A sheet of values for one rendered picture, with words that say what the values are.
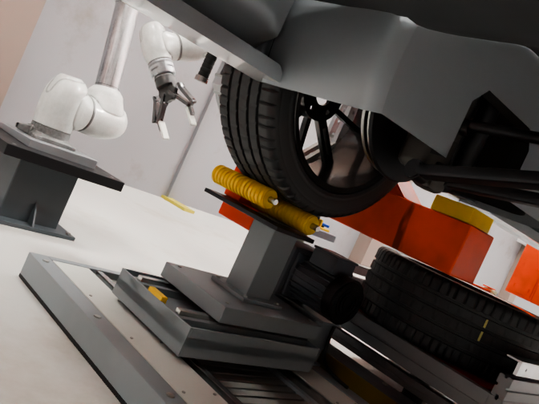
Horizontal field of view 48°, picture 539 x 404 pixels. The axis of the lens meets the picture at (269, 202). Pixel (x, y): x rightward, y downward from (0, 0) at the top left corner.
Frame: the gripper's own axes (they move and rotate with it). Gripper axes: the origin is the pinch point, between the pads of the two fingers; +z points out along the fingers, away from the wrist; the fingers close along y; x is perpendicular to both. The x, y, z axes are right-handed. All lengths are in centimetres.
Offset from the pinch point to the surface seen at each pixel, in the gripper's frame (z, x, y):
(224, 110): 15, -37, 46
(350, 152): 30, 9, 57
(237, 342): 74, -43, 33
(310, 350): 84, -15, 36
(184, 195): -38, 252, -210
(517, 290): 104, 206, 46
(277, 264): 58, -20, 37
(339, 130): 20, 15, 53
